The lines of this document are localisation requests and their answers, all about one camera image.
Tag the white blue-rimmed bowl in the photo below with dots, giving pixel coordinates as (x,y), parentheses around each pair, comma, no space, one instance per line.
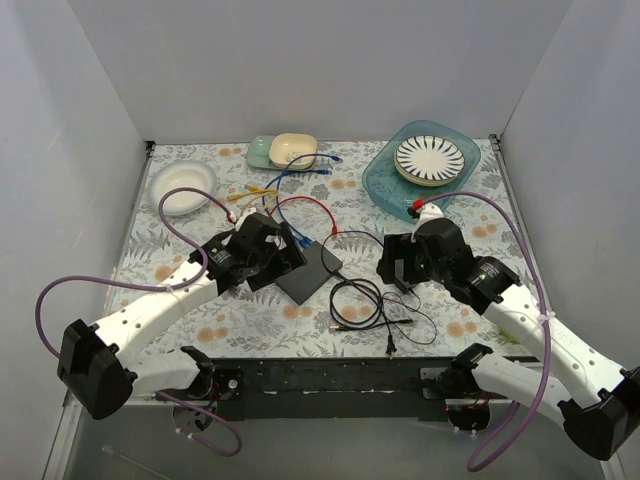
(182,174)

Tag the green square dish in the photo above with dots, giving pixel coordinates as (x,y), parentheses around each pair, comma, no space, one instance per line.
(257,155)

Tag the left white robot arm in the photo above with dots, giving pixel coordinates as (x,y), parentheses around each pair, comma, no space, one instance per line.
(101,364)

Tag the floral patterned table mat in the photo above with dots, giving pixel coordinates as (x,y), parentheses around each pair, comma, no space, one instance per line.
(333,209)

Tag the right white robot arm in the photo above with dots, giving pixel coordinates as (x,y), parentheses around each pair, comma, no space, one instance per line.
(594,399)

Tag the beige square bowl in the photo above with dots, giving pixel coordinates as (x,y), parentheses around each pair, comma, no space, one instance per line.
(288,146)

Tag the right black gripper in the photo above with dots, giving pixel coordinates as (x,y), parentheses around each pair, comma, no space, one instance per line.
(398,259)

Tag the teal transparent plastic tray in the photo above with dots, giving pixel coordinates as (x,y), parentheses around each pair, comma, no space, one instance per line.
(388,190)

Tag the black network switch box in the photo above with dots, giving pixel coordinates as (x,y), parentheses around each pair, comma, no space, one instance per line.
(303,282)

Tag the striped white blue plate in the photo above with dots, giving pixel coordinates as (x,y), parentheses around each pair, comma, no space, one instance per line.
(429,160)

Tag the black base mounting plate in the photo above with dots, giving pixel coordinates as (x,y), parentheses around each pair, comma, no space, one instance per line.
(319,388)

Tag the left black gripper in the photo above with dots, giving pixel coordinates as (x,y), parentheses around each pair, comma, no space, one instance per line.
(279,255)

